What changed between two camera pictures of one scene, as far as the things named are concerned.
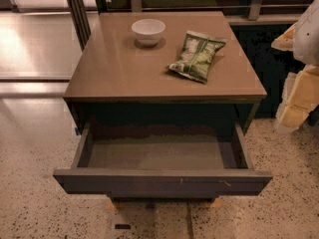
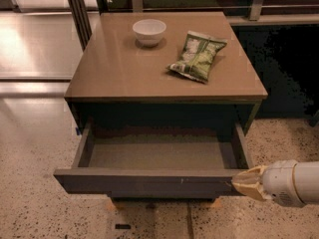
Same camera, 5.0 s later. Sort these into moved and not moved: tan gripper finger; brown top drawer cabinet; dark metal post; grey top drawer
Moved: tan gripper finger
Not moved: brown top drawer cabinet; dark metal post; grey top drawer
